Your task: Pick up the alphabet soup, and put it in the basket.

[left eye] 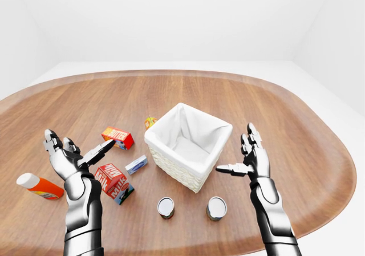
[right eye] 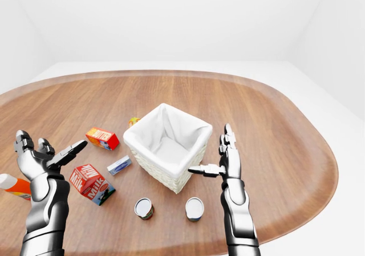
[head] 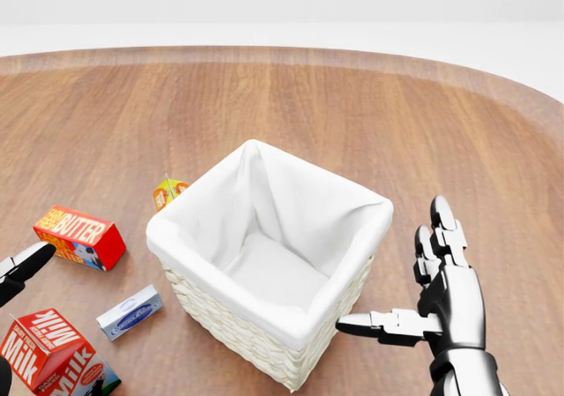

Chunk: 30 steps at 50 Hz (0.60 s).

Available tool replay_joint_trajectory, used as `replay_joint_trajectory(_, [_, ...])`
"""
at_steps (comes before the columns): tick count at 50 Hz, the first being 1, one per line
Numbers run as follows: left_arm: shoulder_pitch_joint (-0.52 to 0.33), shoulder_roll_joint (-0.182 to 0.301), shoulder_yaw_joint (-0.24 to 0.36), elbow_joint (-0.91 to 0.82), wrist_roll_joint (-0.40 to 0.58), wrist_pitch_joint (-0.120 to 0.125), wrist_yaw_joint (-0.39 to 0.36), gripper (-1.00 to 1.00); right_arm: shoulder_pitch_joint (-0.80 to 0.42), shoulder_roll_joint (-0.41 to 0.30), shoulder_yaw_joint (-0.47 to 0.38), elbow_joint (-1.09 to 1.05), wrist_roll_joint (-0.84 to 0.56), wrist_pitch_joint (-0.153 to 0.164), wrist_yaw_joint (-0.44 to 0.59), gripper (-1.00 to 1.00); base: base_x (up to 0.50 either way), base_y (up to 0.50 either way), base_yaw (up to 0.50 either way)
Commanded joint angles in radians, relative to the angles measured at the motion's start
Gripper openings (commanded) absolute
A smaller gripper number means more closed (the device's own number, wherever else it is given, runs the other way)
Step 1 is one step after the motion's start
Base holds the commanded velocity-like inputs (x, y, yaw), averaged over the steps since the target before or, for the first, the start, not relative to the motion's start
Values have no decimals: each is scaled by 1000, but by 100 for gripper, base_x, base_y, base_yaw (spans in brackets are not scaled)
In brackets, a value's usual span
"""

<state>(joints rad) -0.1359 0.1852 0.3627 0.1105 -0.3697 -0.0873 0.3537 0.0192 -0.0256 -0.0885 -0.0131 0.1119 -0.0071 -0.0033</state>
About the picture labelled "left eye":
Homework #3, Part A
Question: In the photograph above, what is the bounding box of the red milk carton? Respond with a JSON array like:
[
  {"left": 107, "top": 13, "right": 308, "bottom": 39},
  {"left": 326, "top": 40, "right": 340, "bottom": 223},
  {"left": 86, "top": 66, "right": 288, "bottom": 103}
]
[{"left": 94, "top": 162, "right": 135, "bottom": 206}]

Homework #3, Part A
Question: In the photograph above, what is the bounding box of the red butter box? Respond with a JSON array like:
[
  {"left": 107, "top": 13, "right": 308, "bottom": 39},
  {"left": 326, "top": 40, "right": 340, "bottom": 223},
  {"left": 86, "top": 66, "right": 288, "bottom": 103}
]
[{"left": 101, "top": 126, "right": 135, "bottom": 151}]

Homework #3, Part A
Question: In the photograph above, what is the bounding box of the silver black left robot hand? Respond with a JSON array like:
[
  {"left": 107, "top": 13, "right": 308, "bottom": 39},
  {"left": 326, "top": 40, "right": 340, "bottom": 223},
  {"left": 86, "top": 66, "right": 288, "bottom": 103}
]
[{"left": 43, "top": 129, "right": 116, "bottom": 181}]

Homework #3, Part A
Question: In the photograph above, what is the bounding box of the white lined wicker basket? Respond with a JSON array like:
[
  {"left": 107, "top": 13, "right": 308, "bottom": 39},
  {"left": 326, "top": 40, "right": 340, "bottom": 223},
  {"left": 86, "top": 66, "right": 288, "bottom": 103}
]
[{"left": 144, "top": 102, "right": 233, "bottom": 194}]

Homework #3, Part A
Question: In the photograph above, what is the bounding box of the blue yellow labelled tin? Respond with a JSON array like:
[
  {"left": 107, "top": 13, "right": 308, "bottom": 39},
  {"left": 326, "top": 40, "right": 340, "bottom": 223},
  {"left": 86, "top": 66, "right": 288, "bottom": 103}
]
[{"left": 206, "top": 196, "right": 228, "bottom": 222}]

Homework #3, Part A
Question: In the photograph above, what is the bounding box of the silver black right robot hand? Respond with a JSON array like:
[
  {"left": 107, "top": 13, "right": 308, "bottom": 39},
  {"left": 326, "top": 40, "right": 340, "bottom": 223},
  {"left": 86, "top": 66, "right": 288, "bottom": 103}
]
[{"left": 216, "top": 122, "right": 271, "bottom": 182}]

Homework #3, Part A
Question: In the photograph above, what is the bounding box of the red green labelled tin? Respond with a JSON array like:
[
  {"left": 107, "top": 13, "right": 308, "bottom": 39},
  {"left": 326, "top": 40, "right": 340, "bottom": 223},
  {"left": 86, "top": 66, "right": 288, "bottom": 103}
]
[{"left": 157, "top": 197, "right": 175, "bottom": 220}]

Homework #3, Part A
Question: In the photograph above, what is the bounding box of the orange bottle with white cap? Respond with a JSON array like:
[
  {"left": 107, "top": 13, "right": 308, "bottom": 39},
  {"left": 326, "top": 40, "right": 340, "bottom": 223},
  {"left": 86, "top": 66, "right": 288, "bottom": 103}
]
[{"left": 16, "top": 172, "right": 64, "bottom": 201}]

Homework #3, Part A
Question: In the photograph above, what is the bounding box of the small blue white box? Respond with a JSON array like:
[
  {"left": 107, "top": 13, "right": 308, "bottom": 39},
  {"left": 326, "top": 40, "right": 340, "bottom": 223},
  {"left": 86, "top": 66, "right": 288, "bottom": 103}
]
[{"left": 124, "top": 154, "right": 149, "bottom": 176}]

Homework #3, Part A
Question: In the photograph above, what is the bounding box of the small orange yellow carton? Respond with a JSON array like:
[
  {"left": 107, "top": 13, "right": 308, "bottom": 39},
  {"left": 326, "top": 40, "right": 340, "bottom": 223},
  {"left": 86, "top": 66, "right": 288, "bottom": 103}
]
[{"left": 144, "top": 116, "right": 158, "bottom": 131}]

